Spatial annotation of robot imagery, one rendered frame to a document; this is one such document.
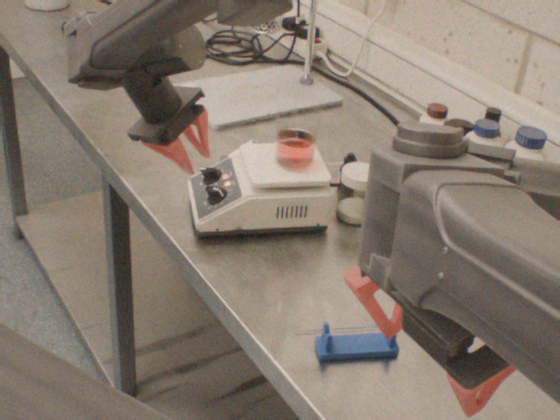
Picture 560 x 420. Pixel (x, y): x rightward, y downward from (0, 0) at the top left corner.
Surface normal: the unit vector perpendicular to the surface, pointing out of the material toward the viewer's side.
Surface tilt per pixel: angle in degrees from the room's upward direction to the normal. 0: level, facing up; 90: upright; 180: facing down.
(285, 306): 0
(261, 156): 0
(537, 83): 90
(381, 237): 76
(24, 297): 0
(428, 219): 84
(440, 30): 90
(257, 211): 90
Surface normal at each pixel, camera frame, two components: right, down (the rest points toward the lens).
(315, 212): 0.20, 0.54
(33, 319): 0.07, -0.84
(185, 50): 0.85, -0.07
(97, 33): -0.83, 0.07
